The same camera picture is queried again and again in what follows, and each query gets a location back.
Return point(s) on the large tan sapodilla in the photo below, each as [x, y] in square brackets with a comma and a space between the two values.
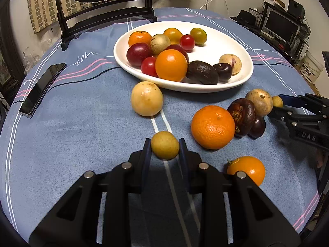
[159, 43]

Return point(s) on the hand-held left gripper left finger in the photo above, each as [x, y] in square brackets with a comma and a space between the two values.
[147, 157]

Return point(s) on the black speaker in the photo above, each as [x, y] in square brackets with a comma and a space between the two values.
[295, 7]

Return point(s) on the black smartphone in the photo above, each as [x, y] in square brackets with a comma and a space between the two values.
[41, 91]

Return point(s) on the small tan longan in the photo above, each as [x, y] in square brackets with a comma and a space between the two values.
[277, 101]
[164, 145]

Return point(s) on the green-orange citrus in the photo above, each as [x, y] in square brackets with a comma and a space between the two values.
[198, 36]

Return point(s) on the large dimpled orange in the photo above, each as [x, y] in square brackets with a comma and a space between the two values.
[212, 127]

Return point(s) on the white plastic bucket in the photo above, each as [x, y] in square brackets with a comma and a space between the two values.
[309, 68]

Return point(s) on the purple-red passion fruit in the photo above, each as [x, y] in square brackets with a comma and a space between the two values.
[137, 54]

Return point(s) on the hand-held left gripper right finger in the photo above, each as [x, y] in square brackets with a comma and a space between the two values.
[183, 157]

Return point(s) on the checked curtain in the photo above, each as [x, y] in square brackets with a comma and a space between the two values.
[41, 5]

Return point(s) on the tan sapodilla with stem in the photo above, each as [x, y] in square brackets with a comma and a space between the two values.
[259, 103]

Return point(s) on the dark purple fruit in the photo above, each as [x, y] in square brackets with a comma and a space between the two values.
[257, 128]
[223, 72]

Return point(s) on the computer monitor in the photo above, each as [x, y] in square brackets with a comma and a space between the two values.
[280, 25]

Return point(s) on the black hat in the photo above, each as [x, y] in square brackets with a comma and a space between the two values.
[244, 18]

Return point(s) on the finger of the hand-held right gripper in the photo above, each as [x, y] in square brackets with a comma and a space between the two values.
[305, 131]
[290, 100]

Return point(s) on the smooth orange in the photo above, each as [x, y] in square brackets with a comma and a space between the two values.
[139, 38]
[171, 65]
[253, 168]

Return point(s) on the pale fruit with purple mark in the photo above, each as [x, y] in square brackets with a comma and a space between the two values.
[229, 60]

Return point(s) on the blue striped tablecloth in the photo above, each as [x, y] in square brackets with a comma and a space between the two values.
[77, 146]

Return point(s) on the small red tomato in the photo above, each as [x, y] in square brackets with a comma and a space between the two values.
[187, 42]

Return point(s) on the pale yellow round fruit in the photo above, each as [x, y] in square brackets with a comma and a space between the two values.
[147, 98]

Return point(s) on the small yellow-orange fruit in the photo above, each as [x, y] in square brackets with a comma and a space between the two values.
[173, 34]

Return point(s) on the white oval plate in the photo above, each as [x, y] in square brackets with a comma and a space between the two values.
[231, 43]

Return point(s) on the person's right hand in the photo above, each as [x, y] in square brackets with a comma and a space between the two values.
[320, 158]

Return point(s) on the dark wrinkled passion fruit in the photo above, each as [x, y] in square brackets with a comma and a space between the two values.
[201, 72]

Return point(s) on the dark red plum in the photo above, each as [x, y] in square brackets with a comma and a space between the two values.
[180, 50]

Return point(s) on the dark brown mangosteen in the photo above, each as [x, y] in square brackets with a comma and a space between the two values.
[241, 117]

